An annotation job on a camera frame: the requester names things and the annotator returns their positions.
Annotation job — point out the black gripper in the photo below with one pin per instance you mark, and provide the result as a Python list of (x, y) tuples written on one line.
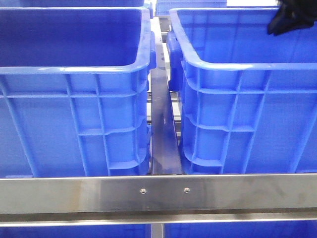
[(293, 15)]

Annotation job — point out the large blue crate right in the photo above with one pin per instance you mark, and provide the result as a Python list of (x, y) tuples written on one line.
[(248, 99)]

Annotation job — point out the large blue crate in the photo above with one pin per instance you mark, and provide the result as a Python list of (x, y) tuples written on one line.
[(73, 91), (248, 99)]

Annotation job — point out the blue crate back right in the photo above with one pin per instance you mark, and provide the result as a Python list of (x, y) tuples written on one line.
[(164, 6)]

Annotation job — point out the steel centre divider bar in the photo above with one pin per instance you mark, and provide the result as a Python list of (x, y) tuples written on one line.
[(165, 153)]

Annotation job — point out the blue crate lower right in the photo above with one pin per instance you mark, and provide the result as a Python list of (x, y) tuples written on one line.
[(276, 229)]

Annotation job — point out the large blue crate left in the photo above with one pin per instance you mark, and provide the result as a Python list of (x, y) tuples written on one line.
[(73, 91)]

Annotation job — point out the blue crate lower left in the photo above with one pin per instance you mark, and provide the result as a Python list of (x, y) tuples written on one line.
[(99, 231)]

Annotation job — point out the blue crate back left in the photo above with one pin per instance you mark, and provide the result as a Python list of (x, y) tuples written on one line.
[(86, 3)]

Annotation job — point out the steel front rail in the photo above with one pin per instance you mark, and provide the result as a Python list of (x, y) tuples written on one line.
[(117, 200)]

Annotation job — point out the right rail screw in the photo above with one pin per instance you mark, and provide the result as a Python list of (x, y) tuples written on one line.
[(186, 190)]

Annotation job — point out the rail screw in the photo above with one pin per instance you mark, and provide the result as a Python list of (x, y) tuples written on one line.
[(186, 190), (143, 191)]

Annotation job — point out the left rail screw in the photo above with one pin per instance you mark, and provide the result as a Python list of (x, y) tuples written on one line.
[(143, 191)]

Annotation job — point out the steel lower centre post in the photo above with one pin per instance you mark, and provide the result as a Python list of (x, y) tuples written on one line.
[(157, 230)]

